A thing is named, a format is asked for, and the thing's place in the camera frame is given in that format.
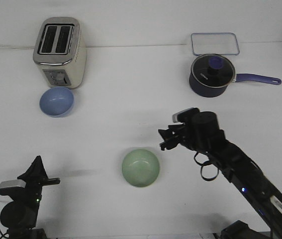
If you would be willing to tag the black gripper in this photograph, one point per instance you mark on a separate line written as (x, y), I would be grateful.
(178, 133)
(28, 186)

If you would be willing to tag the green bowl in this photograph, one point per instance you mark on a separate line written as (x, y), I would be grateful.
(140, 167)

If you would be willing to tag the blue bowl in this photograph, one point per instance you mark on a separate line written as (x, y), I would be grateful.
(57, 102)

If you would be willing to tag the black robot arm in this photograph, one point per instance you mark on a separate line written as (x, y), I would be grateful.
(20, 215)
(200, 132)

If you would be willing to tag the dark blue saucepan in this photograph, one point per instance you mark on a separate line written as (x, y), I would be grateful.
(209, 92)

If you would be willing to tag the glass pot lid blue knob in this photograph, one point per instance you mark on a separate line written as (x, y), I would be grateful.
(213, 70)

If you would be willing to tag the clear container lid blue rim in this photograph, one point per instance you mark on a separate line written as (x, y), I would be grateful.
(223, 43)

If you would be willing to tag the cream two-slot toaster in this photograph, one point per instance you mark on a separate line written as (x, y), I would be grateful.
(60, 52)

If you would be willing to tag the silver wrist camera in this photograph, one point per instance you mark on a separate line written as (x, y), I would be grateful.
(183, 115)
(9, 187)

